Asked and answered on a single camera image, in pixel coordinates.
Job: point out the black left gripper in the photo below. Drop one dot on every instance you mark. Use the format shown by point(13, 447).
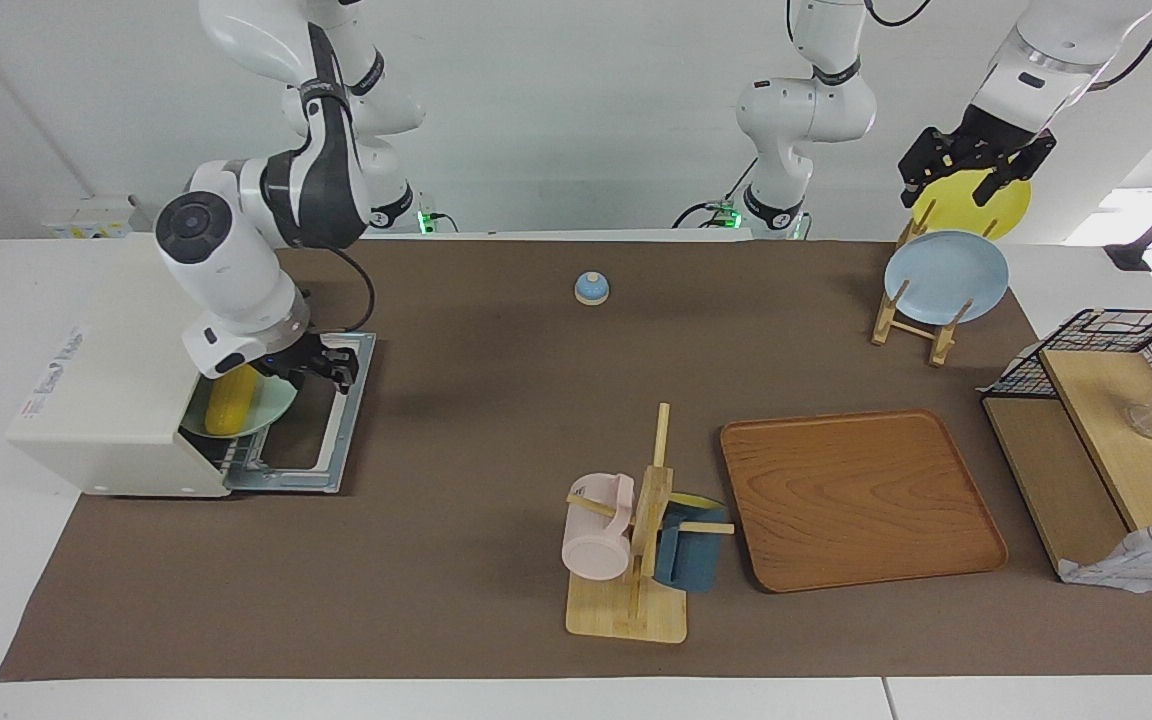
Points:
point(991, 140)

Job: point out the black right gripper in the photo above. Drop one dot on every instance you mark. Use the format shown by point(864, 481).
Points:
point(301, 362)

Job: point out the green plate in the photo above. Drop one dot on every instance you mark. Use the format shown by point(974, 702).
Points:
point(276, 410)

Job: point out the yellow corn cob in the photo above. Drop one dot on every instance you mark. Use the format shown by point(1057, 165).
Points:
point(231, 405)

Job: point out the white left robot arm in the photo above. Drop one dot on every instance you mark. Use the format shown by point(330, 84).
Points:
point(806, 110)

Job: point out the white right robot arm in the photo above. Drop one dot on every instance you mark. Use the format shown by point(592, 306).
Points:
point(226, 260)

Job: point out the white toaster oven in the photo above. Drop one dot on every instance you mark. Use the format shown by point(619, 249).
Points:
point(106, 400)

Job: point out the yellow plate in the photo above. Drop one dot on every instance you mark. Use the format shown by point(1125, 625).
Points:
point(956, 212)

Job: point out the light blue plate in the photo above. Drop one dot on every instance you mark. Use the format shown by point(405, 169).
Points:
point(946, 275)

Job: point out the brown table mat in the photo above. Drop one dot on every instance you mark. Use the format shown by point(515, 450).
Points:
point(496, 420)

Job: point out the wooden plate rack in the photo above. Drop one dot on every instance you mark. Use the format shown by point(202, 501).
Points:
point(941, 345)

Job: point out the white box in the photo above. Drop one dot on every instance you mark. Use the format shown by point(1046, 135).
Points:
point(86, 218)

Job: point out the clear glass cup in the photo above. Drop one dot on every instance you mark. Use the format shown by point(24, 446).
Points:
point(1149, 420)

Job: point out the pink mug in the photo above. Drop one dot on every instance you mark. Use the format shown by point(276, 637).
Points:
point(596, 545)

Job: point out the brown wooden tray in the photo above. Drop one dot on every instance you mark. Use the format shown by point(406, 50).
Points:
point(856, 500)

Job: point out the wooden mug tree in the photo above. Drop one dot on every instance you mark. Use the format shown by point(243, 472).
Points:
point(626, 610)

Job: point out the dark blue mug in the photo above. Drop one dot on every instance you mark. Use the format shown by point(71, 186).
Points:
point(691, 560)

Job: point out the white checked cloth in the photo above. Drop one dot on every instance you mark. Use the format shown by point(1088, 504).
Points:
point(1136, 565)

